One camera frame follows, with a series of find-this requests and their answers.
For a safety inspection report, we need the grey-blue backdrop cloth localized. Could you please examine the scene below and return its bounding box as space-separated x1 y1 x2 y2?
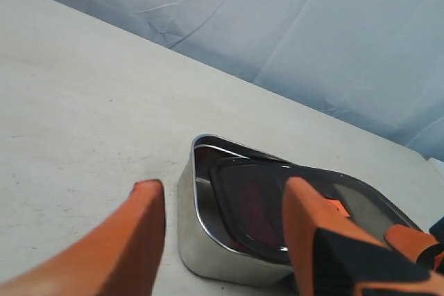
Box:
55 0 443 159

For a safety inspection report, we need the steel two-compartment lunch box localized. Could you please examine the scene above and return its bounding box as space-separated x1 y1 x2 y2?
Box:
178 134 293 287

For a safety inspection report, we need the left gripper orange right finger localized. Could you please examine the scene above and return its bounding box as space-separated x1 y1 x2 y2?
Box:
283 177 443 295

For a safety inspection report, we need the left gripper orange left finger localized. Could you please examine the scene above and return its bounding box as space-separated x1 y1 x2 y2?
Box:
1 180 166 295

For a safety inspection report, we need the dark lid with orange seal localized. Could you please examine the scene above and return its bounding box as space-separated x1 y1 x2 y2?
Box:
194 144 417 265

